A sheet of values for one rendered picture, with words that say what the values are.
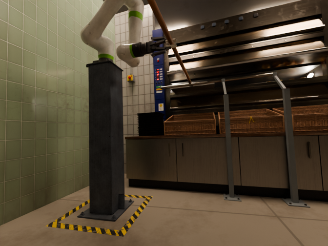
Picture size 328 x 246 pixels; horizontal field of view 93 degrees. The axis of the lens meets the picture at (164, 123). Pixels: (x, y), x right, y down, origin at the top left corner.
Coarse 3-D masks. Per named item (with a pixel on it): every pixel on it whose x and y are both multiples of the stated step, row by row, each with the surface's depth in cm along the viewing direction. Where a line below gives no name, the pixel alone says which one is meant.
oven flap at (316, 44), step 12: (264, 48) 194; (276, 48) 190; (288, 48) 185; (300, 48) 181; (312, 48) 176; (192, 60) 221; (204, 60) 215; (216, 60) 209; (228, 60) 203; (240, 60) 198
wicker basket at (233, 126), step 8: (224, 112) 200; (232, 112) 196; (240, 112) 194; (248, 112) 190; (264, 112) 184; (272, 112) 165; (224, 120) 156; (232, 120) 154; (240, 120) 152; (248, 120) 149; (256, 120) 147; (264, 120) 182; (272, 120) 143; (280, 120) 141; (224, 128) 194; (232, 128) 154; (240, 128) 151; (248, 128) 149; (256, 128) 147; (264, 128) 145; (272, 128) 143; (280, 128) 141
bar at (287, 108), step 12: (276, 72) 154; (180, 84) 183; (192, 84) 179; (288, 96) 132; (228, 108) 145; (288, 108) 131; (228, 120) 145; (288, 120) 131; (228, 132) 144; (288, 132) 130; (228, 144) 144; (288, 144) 130; (228, 156) 143; (288, 156) 131; (228, 168) 143; (288, 168) 132; (228, 180) 143; (288, 204) 125; (300, 204) 125
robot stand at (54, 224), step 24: (96, 72) 127; (120, 72) 140; (96, 96) 126; (120, 96) 138; (96, 120) 125; (120, 120) 136; (96, 144) 124; (120, 144) 134; (96, 168) 123; (120, 168) 132; (96, 192) 122; (120, 192) 130; (96, 216) 117
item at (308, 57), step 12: (252, 60) 182; (264, 60) 178; (276, 60) 178; (288, 60) 177; (300, 60) 177; (312, 60) 176; (180, 72) 207; (192, 72) 206; (204, 72) 205; (216, 72) 205; (228, 72) 204
